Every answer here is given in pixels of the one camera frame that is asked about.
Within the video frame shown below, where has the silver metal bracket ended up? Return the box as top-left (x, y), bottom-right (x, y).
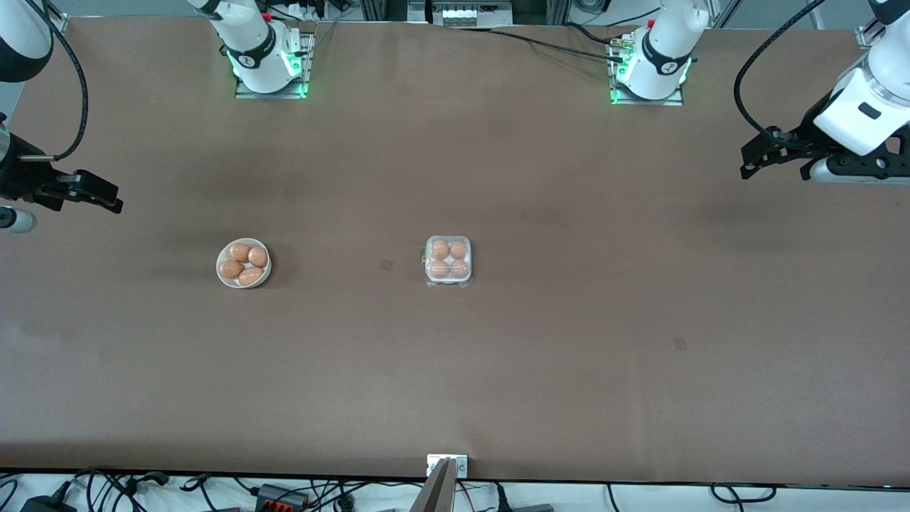
top-left (427, 454), bottom-right (469, 478)

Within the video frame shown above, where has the white round bowl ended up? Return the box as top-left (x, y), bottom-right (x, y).
top-left (215, 238), bottom-right (272, 289)

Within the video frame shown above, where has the black cable on table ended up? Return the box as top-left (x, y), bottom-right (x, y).
top-left (451, 23), bottom-right (628, 65)

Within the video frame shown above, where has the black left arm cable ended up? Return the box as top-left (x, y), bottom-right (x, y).
top-left (733, 0), bottom-right (831, 146)

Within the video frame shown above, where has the aluminium profile bar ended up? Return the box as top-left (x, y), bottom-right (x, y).
top-left (409, 457), bottom-right (457, 512)

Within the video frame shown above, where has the clear plastic egg box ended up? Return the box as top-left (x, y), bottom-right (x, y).
top-left (419, 235), bottom-right (475, 289)

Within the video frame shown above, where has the white power strip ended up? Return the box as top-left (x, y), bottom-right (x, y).
top-left (430, 0), bottom-right (514, 28)

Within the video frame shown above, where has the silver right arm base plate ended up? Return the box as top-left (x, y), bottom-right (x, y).
top-left (233, 28), bottom-right (315, 100)

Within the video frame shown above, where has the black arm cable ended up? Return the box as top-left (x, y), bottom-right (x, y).
top-left (28, 0), bottom-right (90, 163)
top-left (733, 0), bottom-right (831, 146)

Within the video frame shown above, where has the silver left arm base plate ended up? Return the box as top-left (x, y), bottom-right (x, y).
top-left (609, 32), bottom-right (685, 107)

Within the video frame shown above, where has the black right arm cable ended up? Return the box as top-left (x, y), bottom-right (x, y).
top-left (28, 0), bottom-right (90, 163)

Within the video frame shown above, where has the black cable with plug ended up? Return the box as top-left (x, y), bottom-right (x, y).
top-left (124, 471), bottom-right (171, 493)

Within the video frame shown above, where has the black looped floor cable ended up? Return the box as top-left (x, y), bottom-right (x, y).
top-left (711, 484), bottom-right (777, 505)

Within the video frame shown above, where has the black orange power adapter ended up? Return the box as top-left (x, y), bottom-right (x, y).
top-left (255, 484), bottom-right (311, 511)

